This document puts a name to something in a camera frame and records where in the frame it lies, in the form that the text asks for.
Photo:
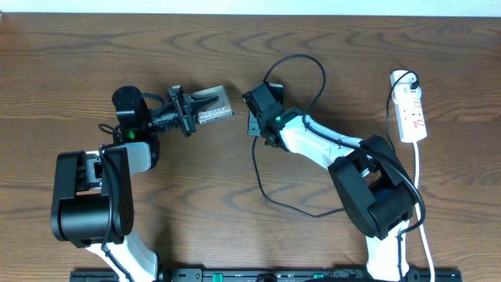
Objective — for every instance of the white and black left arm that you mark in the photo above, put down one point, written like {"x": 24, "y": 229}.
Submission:
{"x": 92, "y": 202}

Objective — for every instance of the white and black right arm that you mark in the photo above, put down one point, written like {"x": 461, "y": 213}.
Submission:
{"x": 375, "y": 191}

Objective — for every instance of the white power strip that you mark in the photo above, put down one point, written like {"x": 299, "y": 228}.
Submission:
{"x": 410, "y": 116}

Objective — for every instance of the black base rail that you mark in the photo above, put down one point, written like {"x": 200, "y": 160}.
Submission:
{"x": 246, "y": 275}

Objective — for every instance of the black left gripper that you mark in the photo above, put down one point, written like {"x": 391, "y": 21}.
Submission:
{"x": 185, "y": 112}

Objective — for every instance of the white USB charger adapter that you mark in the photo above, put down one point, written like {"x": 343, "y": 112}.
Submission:
{"x": 403, "y": 93}

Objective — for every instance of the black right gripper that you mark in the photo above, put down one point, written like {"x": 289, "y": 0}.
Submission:
{"x": 252, "y": 126}

